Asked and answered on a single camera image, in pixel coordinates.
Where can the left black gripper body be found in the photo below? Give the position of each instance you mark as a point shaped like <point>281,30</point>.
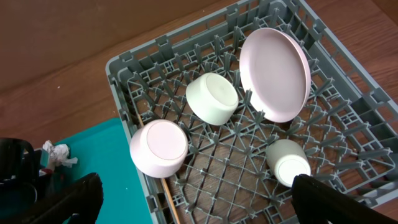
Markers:
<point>23,183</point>

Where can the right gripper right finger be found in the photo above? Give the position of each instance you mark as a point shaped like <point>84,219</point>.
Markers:
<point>315,202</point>

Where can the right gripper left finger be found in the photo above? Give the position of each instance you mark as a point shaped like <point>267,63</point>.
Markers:
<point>80,202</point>

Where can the white paper wad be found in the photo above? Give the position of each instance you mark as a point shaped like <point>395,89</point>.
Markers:
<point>58,155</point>

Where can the white paper cup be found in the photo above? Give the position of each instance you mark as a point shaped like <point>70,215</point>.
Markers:
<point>286,160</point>

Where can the small pink-white bowl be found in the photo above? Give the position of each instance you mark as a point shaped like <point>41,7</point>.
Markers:
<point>159,148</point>

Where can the large white plate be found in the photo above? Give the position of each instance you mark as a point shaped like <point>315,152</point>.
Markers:
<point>275,69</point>

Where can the white bowl with rice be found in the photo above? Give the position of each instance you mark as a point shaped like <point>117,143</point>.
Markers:
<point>212,98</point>

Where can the red snack wrapper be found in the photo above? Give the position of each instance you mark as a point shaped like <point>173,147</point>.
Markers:
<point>45,171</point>

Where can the teal serving tray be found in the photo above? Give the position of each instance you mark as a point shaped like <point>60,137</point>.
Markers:
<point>104,149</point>

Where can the wooden chopstick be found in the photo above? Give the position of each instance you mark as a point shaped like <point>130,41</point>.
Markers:
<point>170,201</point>

